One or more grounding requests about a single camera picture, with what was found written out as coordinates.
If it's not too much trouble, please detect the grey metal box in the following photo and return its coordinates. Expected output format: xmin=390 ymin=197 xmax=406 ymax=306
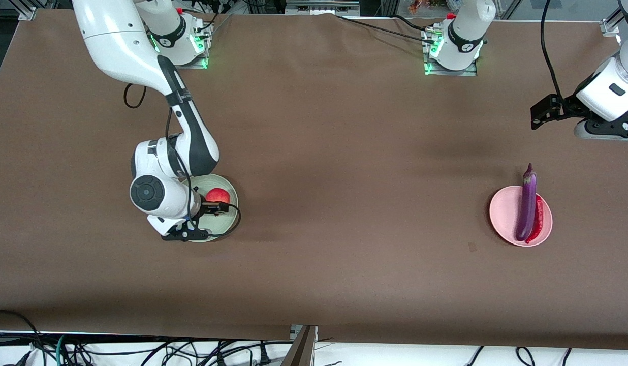
xmin=285 ymin=0 xmax=361 ymax=15

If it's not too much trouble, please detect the thick black floor cable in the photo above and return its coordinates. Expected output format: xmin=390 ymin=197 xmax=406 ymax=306
xmin=0 ymin=309 xmax=43 ymax=366

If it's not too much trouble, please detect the pale green round plate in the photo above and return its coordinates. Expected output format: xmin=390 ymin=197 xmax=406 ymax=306
xmin=179 ymin=173 xmax=240 ymax=243

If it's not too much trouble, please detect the aluminium corner profile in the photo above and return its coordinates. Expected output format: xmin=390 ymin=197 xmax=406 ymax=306
xmin=601 ymin=0 xmax=628 ymax=37

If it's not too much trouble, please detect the pink round plate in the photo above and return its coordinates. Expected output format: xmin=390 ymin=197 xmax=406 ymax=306
xmin=489 ymin=186 xmax=554 ymax=248

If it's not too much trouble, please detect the grey metal frame post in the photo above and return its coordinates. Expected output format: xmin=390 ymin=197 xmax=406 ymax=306
xmin=280 ymin=324 xmax=319 ymax=366

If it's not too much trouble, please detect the long purple eggplant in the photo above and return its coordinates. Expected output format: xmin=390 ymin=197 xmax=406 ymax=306
xmin=515 ymin=163 xmax=539 ymax=242

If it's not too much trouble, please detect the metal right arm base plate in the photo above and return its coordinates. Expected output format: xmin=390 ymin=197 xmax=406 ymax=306
xmin=155 ymin=19 xmax=210 ymax=70

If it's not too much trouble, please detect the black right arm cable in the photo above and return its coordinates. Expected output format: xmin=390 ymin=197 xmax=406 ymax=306
xmin=123 ymin=83 xmax=242 ymax=238

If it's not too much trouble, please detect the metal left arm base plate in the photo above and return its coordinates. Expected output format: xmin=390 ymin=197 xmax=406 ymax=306
xmin=422 ymin=26 xmax=478 ymax=77

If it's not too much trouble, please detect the long thin black cable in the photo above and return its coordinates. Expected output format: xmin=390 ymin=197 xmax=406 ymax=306
xmin=0 ymin=330 xmax=290 ymax=343

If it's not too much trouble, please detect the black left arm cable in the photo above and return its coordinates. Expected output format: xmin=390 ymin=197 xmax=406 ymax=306
xmin=540 ymin=0 xmax=567 ymax=101

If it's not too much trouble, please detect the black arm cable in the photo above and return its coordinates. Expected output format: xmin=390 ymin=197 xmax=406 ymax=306
xmin=123 ymin=83 xmax=242 ymax=238
xmin=540 ymin=0 xmax=567 ymax=101

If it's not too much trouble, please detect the black cable across table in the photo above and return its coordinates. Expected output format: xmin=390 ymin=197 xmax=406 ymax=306
xmin=334 ymin=14 xmax=439 ymax=46

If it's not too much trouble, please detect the red chili pepper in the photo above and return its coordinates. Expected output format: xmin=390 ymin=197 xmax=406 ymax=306
xmin=524 ymin=196 xmax=545 ymax=245

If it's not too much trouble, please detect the brown table cover sheet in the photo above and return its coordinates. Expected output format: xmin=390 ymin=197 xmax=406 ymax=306
xmin=0 ymin=8 xmax=628 ymax=351

